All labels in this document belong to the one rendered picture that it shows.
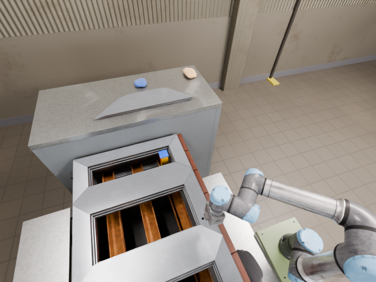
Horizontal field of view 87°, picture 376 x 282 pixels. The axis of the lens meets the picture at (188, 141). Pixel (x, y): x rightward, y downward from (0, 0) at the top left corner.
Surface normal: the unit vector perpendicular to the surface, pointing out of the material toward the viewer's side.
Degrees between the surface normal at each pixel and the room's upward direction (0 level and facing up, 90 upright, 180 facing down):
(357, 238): 54
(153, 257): 0
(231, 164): 0
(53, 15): 90
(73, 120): 0
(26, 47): 90
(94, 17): 90
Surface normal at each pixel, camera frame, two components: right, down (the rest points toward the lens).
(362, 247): -0.62, -0.68
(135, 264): 0.02, -0.66
